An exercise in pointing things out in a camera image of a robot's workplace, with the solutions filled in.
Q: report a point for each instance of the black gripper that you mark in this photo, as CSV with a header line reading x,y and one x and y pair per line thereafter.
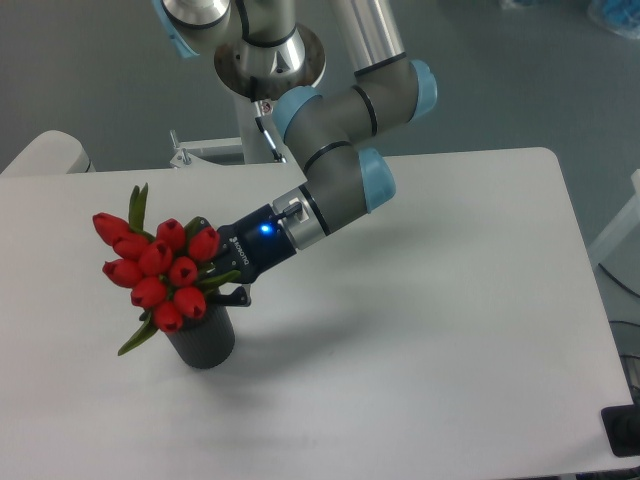
x,y
252,245

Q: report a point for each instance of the white furniture on right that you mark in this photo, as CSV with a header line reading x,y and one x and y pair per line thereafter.
x,y
622,224

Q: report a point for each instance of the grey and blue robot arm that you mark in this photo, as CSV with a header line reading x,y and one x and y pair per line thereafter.
x,y
343,182

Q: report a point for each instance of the white chair on left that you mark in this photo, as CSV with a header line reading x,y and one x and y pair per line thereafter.
x,y
51,153

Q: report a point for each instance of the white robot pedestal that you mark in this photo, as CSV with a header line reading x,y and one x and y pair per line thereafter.
x,y
260,135

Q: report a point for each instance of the black box at table edge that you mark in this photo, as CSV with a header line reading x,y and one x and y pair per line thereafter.
x,y
621,424

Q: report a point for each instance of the blue plastic bag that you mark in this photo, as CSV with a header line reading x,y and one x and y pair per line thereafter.
x,y
618,16

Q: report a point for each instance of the black ribbed vase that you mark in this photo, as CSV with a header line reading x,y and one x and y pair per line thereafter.
x,y
207,342

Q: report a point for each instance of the red tulip bouquet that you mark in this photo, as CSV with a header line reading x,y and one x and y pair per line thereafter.
x,y
164,271

